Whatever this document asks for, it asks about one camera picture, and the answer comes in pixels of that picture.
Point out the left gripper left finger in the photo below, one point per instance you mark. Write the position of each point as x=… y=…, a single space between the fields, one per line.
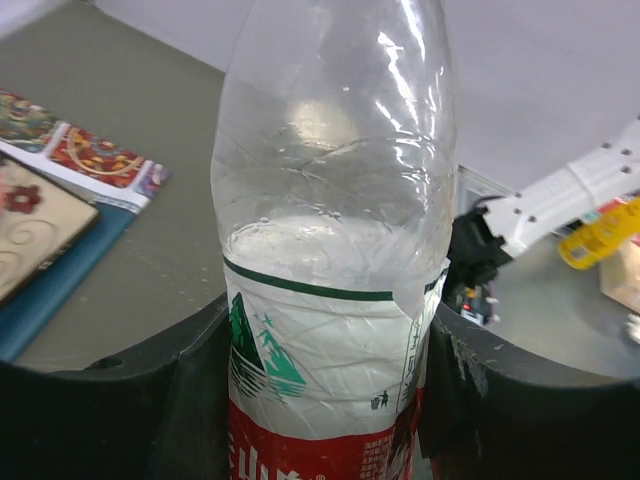
x=157 y=410

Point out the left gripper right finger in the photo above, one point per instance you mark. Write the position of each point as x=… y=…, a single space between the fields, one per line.
x=495 y=411

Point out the red label water bottle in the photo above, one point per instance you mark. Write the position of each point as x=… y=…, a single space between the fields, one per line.
x=333 y=181

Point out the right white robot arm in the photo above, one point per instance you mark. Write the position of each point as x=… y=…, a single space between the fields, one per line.
x=497 y=231

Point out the blue patterned placemat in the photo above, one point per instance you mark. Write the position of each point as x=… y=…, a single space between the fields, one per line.
x=25 y=316

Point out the yellow object outside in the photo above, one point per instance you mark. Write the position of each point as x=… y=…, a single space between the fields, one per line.
x=616 y=223

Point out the square floral plate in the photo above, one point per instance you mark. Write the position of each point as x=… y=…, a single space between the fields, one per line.
x=41 y=219

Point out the colourful patterned napkin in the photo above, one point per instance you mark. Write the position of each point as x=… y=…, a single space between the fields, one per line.
x=107 y=172

